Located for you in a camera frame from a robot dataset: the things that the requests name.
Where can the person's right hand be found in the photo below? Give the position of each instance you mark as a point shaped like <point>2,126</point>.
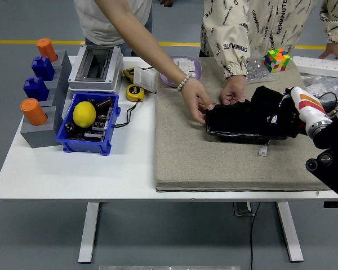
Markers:
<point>233,88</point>

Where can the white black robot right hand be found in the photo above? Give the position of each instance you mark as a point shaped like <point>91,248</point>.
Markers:
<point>307,107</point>

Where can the person's hand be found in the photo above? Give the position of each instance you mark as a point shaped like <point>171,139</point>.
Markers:
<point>195,98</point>

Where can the black panel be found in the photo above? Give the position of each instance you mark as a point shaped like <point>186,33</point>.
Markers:
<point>228,121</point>

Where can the person's forearm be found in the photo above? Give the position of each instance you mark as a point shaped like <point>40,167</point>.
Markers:
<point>146,42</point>

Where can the white power strip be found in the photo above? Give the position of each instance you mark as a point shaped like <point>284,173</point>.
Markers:
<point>321,66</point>

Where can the clear plastic bags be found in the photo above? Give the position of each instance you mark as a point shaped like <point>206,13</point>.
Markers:
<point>318,83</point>

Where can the clear bag of metal nuts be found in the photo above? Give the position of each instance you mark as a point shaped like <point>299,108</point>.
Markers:
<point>256,70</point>

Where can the purple plate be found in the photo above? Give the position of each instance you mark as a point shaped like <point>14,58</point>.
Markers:
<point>198,67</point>

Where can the stack of white switches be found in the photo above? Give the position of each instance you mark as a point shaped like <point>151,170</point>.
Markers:
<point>188,66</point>

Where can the colourful puzzle cube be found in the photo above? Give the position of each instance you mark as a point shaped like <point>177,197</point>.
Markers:
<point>276,60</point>

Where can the yellow tape measure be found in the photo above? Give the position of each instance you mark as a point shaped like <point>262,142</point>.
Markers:
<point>133,91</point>
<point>128,73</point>

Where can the small white connector plug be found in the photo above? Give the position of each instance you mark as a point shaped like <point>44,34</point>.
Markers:
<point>263,152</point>

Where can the beige mat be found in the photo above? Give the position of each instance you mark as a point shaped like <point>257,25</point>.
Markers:
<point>202,166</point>

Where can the dark circuit board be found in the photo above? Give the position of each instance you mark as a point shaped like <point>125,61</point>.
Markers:
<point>98,123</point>

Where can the black table controller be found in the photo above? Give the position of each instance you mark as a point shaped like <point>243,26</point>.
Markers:
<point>336,205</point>

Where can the yellow lemon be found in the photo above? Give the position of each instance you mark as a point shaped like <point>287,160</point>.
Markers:
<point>84,114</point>

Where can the grey table control box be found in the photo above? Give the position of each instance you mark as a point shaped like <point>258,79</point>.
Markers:
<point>240,209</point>

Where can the blue plastic bin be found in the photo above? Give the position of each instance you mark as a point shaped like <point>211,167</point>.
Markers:
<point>84,144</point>

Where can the white table leg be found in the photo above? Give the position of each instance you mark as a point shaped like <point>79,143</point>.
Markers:
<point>88,233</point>
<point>290,233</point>

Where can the blue block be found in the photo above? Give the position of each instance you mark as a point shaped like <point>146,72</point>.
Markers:
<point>42,69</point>
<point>36,89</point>

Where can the orange cylinder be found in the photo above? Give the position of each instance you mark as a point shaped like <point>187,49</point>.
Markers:
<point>33,112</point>
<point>46,49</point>

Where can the grey stepped block holder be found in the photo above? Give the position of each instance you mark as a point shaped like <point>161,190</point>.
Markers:
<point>39,136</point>

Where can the white wall switch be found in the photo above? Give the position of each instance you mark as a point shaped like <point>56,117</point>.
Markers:
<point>145,80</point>

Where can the grey white electrical enclosure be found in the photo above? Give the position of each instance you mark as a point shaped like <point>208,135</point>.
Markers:
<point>115,67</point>

